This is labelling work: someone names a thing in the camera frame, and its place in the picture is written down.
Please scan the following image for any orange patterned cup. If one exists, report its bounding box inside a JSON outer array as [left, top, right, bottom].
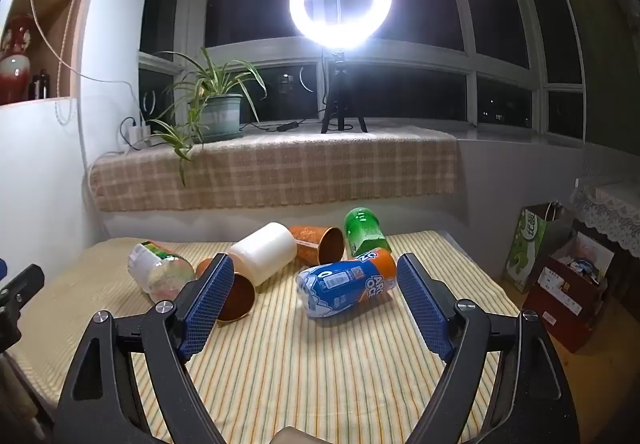
[[290, 225, 346, 267]]

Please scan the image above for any green paper bag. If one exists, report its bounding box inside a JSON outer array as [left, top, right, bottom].
[[502, 202, 577, 294]]

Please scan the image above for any striped yellow tablecloth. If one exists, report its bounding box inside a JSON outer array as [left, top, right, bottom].
[[10, 230, 524, 444]]

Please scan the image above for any brown cup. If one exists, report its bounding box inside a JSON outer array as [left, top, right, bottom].
[[196, 258, 257, 323]]

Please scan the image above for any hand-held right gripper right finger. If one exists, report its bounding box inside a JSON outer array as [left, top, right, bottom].
[[396, 253, 582, 444]]

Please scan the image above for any plaid cloth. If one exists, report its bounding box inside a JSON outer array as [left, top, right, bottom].
[[89, 125, 460, 213]]

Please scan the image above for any wooden shelf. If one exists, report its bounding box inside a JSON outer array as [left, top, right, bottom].
[[0, 0, 109, 107]]

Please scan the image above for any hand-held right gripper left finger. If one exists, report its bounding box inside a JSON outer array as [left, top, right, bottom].
[[54, 253, 236, 444]]

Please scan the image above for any ring light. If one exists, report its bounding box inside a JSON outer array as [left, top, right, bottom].
[[289, 0, 394, 52]]

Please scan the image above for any black tripod stand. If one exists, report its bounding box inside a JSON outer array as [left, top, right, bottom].
[[320, 50, 370, 135]]

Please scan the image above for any red cardboard box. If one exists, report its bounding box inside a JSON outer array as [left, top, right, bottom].
[[522, 231, 624, 354]]

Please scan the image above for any dark glass bottle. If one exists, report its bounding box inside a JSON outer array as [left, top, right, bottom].
[[30, 68, 51, 100]]

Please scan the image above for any potted spider plant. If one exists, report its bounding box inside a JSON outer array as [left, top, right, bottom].
[[149, 47, 268, 187]]

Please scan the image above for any clear bottle with green label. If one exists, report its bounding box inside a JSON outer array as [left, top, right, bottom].
[[128, 240, 196, 305]]

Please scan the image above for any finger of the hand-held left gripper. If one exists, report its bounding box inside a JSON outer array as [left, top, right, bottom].
[[0, 264, 46, 353]]

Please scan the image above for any black cable with switch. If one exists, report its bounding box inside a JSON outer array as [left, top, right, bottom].
[[240, 120, 324, 133]]

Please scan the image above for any blue and orange bottle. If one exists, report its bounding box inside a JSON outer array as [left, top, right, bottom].
[[296, 248, 398, 319]]

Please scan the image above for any white window frame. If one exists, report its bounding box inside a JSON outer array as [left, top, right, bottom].
[[137, 0, 586, 143]]

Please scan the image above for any beige cord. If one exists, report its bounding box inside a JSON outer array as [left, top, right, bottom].
[[29, 0, 71, 125]]

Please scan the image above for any white cup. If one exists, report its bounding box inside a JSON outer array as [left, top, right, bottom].
[[227, 222, 298, 287]]

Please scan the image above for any red and white vase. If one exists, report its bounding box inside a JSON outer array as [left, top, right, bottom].
[[0, 14, 37, 105]]

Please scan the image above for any green plastic bottle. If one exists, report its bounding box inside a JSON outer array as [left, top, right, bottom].
[[343, 207, 392, 259]]

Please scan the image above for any white power strip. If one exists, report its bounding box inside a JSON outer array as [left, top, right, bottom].
[[119, 120, 152, 151]]

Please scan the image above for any white lace cloth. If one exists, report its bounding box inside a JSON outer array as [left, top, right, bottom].
[[570, 181, 640, 265]]

